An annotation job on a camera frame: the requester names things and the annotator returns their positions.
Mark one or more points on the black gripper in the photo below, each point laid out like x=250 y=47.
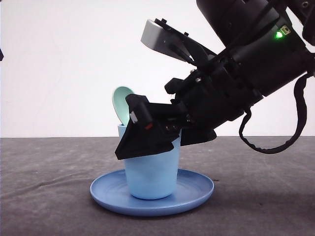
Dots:
x=207 y=98

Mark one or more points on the light blue plastic cup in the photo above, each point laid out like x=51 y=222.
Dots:
x=154 y=176

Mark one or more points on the mint green plastic spoon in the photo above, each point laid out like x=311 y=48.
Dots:
x=120 y=105

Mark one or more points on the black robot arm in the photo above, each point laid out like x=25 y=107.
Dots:
x=263 y=53

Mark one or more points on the blue plastic plate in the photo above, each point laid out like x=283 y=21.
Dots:
x=110 y=191

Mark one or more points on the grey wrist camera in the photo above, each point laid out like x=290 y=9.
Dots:
x=164 y=41

